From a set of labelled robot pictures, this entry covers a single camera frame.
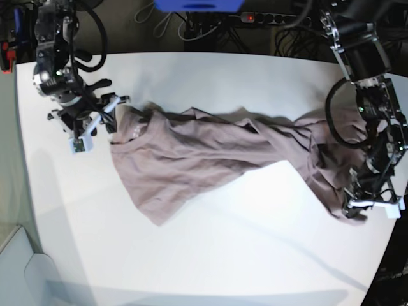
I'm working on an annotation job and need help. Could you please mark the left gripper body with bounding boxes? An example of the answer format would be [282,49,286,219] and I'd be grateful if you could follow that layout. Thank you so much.
[342,161,404,210]

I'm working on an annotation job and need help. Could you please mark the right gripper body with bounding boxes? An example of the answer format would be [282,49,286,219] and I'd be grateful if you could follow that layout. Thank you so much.
[47,92,131,138]

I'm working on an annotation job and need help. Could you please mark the mauve t-shirt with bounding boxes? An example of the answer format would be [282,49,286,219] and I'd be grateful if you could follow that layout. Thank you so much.
[110,107,368,226]

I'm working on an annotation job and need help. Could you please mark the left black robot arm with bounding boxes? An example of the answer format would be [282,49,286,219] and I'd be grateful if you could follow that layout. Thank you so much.
[321,1,407,219]

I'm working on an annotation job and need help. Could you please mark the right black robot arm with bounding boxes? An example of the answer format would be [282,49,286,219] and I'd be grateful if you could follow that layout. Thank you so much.
[33,1,118,140]

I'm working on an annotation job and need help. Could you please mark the red and black clamp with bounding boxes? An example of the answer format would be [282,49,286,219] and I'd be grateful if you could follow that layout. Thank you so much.
[0,41,17,74]

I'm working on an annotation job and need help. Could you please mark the blue plastic box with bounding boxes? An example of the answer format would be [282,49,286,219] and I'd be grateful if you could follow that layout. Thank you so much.
[154,0,244,13]

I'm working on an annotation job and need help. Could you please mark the grey rounded bin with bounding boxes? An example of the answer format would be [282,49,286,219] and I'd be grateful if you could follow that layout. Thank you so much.
[1,226,65,305]

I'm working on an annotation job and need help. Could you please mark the black power strip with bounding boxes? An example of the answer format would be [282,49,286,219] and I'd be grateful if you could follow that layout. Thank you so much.
[239,12,298,26]

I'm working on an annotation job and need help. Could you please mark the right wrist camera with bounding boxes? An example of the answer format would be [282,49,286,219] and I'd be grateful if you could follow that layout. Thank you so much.
[69,135,93,154]

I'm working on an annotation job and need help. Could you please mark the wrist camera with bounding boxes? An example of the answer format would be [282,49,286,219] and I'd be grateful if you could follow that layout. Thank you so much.
[384,201,405,219]
[69,135,93,154]

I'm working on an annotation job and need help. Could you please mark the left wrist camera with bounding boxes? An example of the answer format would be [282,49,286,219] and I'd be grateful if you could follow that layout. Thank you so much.
[384,201,405,219]

